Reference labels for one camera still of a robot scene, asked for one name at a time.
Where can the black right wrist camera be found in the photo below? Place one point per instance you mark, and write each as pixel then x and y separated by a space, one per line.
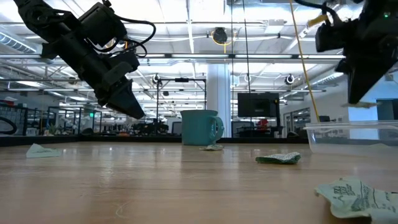
pixel 329 35

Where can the yellow tag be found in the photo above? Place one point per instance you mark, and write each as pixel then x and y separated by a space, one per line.
pixel 317 20

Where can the black monitor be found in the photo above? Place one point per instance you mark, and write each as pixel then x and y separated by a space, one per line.
pixel 258 104

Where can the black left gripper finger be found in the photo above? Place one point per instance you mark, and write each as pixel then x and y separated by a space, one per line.
pixel 126 101

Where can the teal mug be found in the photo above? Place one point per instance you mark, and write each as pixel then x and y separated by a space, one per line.
pixel 199 127

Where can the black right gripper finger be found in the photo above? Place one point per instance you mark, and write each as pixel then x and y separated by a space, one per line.
pixel 363 84

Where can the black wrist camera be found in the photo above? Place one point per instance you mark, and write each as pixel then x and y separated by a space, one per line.
pixel 329 35
pixel 102 25

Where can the white building pillar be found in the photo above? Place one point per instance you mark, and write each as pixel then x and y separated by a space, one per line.
pixel 219 99

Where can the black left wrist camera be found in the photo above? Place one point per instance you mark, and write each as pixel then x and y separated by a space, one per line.
pixel 102 25

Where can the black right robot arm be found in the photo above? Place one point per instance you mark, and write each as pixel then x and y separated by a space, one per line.
pixel 382 6

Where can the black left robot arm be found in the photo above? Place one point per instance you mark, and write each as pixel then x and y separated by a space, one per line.
pixel 37 15

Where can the black aluminium table frame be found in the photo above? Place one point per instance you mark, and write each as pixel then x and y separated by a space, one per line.
pixel 93 139

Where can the clear plastic container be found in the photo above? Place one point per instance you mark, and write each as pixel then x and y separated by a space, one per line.
pixel 342 140

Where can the green white sweetener packet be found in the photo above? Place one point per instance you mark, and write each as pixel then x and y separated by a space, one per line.
pixel 212 147
pixel 42 151
pixel 278 158
pixel 357 199

